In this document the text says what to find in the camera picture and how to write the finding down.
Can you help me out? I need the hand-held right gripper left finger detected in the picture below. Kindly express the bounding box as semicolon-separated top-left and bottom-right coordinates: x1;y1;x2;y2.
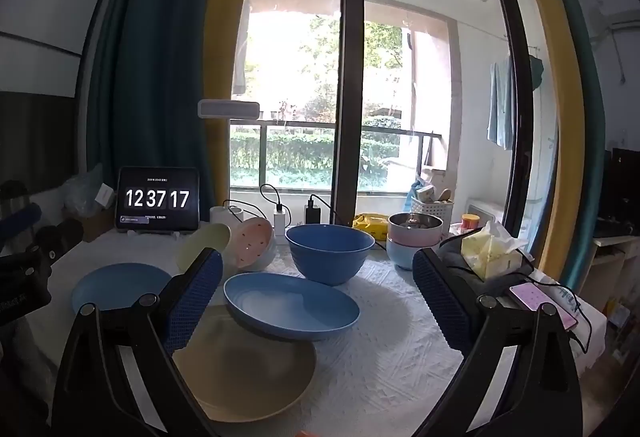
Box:
50;247;236;437

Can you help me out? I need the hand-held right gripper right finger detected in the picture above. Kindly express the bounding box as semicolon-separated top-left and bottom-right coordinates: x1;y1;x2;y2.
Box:
412;247;584;437

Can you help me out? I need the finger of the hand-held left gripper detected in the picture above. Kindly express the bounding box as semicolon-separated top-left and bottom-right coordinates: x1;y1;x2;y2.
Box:
27;218;85;264
0;202;42;243

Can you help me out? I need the light yellow bowl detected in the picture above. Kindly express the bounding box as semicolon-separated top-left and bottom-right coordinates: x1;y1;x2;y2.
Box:
177;223;232;274

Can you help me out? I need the blue round plate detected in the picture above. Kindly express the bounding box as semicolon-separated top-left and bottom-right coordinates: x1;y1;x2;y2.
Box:
71;263;173;318

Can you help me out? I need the beige round plate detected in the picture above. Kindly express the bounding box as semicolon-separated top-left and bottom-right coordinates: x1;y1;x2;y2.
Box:
171;304;317;423

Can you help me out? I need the blue oval plate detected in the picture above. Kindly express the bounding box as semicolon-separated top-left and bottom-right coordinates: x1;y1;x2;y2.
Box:
223;272;361;342

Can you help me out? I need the large blue bowl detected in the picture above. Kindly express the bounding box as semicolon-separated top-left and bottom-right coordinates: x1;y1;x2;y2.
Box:
285;223;376;287

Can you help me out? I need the cardboard box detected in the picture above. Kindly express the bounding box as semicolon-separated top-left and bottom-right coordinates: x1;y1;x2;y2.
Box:
62;210;116;243

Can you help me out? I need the dark grey bag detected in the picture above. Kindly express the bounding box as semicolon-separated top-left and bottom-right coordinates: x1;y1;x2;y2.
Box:
439;232;536;308

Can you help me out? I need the clear plastic bag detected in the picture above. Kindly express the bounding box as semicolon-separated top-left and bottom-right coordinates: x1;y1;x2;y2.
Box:
62;164;118;218

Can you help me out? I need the light blue bowl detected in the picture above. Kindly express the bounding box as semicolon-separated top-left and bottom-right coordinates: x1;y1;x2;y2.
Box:
386;237;441;270

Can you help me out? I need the yellow tissue pack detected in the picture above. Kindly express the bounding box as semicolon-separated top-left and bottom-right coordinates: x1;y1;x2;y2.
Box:
460;220;530;282

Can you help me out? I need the pink steel-lined bowl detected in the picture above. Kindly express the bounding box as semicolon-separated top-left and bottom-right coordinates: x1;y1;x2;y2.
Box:
387;212;444;248

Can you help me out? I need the white textured tablecloth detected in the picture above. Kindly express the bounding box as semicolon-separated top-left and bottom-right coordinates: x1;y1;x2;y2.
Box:
30;217;606;437

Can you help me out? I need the white plastic basket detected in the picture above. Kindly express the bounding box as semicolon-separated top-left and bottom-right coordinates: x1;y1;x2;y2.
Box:
410;196;454;220

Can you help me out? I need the pink smartphone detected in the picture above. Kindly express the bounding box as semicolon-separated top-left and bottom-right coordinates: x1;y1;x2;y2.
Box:
509;282;578;330

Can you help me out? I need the yellow packet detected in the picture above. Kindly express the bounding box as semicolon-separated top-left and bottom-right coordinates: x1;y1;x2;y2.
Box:
352;213;392;240

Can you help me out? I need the black tablet clock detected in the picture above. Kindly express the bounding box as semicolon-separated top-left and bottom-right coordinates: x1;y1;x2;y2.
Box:
116;166;201;233

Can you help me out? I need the blue bag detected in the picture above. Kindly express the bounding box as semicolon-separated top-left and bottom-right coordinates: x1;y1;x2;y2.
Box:
404;180;426;213

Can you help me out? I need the white charger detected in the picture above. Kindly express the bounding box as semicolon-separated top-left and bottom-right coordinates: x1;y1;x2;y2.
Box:
273;204;289;240

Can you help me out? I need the white desk lamp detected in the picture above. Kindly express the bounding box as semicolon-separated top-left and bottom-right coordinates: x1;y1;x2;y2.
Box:
197;100;262;238

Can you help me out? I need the teal curtain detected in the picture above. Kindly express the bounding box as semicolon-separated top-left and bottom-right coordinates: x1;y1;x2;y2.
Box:
530;0;608;288
85;0;221;223

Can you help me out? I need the light blue hanging towel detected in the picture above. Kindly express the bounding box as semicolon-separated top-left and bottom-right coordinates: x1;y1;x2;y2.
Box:
487;57;516;150

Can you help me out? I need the balcony railing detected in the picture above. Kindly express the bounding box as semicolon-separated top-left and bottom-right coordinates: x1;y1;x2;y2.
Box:
230;120;443;190

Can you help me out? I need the black monitor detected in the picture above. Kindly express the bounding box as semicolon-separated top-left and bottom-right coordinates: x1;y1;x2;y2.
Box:
600;147;640;238

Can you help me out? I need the yellow curtain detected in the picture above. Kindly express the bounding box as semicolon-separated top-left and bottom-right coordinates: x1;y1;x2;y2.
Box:
202;0;263;223
495;0;586;278

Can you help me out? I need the teal hanging garment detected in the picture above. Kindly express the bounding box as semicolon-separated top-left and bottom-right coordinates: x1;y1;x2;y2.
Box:
529;54;545;90

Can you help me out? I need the black charging cable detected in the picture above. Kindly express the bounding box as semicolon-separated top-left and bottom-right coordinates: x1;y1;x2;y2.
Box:
309;194;390;252
222;200;251;222
259;184;284;214

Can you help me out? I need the black phone cable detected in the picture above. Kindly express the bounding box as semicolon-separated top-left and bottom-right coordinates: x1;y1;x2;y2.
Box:
520;252;593;354

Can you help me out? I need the black door frame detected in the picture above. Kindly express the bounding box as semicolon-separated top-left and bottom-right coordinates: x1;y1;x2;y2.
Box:
336;0;366;224

